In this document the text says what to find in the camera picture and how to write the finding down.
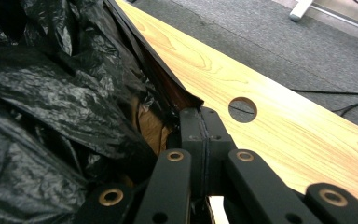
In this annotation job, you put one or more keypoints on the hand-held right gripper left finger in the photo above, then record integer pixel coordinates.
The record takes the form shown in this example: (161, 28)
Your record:
(191, 130)

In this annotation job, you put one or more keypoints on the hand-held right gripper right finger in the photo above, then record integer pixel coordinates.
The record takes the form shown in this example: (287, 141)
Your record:
(216, 137)

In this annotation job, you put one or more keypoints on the black plastic garbage bag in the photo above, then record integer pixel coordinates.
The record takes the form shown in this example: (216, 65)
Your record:
(59, 93)

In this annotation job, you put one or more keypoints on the white metal desk frame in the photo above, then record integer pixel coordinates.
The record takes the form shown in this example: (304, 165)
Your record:
(300, 11)

